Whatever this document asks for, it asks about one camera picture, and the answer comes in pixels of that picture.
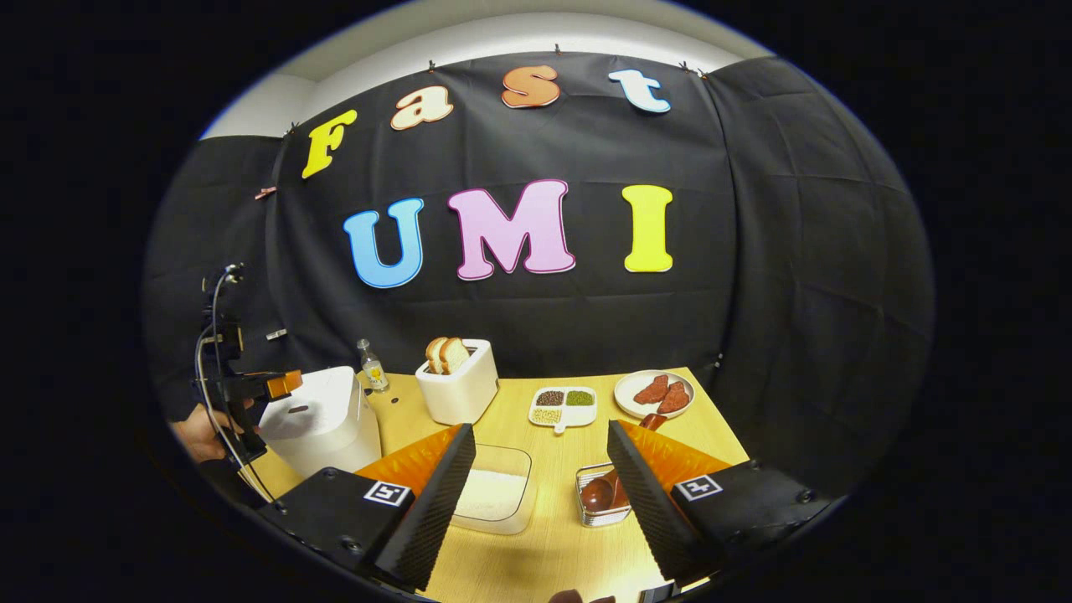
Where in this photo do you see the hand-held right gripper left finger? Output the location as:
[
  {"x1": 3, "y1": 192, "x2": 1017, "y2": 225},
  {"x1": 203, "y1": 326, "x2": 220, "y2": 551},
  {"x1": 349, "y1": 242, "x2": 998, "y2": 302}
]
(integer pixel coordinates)
[{"x1": 255, "y1": 423, "x2": 477, "y2": 591}]

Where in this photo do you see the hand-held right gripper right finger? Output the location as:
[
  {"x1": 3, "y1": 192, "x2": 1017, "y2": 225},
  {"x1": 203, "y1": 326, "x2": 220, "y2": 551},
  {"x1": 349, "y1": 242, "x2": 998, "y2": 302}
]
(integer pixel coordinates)
[{"x1": 607, "y1": 419, "x2": 838, "y2": 587}]

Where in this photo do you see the wooden spoon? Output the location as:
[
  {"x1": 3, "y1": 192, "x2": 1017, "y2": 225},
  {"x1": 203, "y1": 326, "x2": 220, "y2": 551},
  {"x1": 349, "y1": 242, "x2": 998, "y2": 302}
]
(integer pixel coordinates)
[{"x1": 580, "y1": 413, "x2": 668, "y2": 513}]

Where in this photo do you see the white rice cooker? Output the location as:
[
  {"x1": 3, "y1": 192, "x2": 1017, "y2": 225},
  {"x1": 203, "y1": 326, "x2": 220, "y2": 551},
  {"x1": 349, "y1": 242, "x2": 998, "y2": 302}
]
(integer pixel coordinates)
[{"x1": 258, "y1": 366, "x2": 384, "y2": 478}]

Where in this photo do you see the white rice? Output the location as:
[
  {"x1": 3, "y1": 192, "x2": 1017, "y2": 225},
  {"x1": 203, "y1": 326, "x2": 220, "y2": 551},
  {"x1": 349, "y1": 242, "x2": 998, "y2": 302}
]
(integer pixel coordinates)
[{"x1": 456, "y1": 469, "x2": 527, "y2": 522}]

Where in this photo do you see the clear plastic rice container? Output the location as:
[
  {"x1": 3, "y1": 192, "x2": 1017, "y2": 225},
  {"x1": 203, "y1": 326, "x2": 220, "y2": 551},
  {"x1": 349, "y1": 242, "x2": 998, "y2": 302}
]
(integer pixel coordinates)
[{"x1": 448, "y1": 444, "x2": 535, "y2": 535}]

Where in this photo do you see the small glass bottle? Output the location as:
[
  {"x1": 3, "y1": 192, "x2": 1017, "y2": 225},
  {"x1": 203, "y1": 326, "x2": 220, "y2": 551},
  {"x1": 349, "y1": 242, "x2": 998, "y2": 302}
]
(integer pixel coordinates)
[{"x1": 358, "y1": 338, "x2": 390, "y2": 393}]

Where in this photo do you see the white round plate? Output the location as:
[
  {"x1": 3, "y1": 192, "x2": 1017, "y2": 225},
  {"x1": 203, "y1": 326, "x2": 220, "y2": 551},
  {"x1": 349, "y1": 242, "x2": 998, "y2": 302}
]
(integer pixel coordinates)
[{"x1": 614, "y1": 369, "x2": 696, "y2": 420}]

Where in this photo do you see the white toaster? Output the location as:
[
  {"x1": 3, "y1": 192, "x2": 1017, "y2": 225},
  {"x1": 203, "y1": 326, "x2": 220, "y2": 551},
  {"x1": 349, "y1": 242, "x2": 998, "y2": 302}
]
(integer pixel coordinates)
[{"x1": 415, "y1": 338, "x2": 500, "y2": 426}]

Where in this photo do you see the white divided bean tray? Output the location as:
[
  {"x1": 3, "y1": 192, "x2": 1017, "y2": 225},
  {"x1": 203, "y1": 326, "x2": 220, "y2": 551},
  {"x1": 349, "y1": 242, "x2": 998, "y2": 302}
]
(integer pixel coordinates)
[{"x1": 528, "y1": 385, "x2": 598, "y2": 435}]

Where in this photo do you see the black backdrop cloth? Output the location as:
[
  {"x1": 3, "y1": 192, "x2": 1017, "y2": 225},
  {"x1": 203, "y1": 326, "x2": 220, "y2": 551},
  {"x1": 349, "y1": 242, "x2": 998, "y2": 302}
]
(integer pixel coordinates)
[{"x1": 142, "y1": 52, "x2": 936, "y2": 503}]

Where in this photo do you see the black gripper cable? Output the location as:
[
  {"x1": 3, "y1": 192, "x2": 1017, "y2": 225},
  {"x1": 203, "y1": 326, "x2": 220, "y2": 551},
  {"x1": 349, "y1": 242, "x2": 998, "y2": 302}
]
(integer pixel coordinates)
[{"x1": 194, "y1": 266, "x2": 277, "y2": 503}]

